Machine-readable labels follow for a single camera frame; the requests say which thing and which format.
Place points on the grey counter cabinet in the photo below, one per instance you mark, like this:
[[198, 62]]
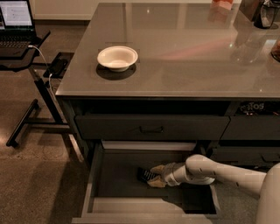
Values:
[[189, 64]]

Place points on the chips bag in drawer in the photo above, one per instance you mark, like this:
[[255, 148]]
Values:
[[254, 108]]

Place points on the brown item at right edge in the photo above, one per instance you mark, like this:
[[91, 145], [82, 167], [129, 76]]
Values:
[[275, 52]]

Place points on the pink box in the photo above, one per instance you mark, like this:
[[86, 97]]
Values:
[[226, 4]]

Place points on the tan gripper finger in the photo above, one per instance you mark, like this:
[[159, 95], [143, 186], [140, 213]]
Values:
[[159, 169], [157, 182]]

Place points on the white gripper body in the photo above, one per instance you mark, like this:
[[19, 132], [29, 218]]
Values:
[[170, 172]]

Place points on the dark glass jar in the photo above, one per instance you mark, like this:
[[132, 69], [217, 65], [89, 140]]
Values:
[[266, 13]]

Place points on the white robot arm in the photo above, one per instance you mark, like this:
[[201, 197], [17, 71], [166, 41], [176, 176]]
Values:
[[200, 170]]

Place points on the black phone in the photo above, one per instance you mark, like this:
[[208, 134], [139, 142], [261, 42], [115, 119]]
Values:
[[58, 66]]

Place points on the open middle drawer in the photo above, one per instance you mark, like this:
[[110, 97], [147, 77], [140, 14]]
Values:
[[115, 195]]

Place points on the white bowl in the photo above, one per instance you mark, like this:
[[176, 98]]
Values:
[[117, 58]]

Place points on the blue rxbar blueberry wrapper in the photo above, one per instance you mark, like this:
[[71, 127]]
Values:
[[144, 175]]

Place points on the right middle drawer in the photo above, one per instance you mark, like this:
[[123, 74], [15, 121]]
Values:
[[245, 156]]

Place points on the dark top drawer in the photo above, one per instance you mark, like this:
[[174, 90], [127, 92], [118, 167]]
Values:
[[151, 127]]

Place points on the black laptop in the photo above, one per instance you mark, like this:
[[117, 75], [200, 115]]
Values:
[[17, 29]]

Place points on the right top drawer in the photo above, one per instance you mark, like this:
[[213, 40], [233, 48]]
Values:
[[253, 127]]

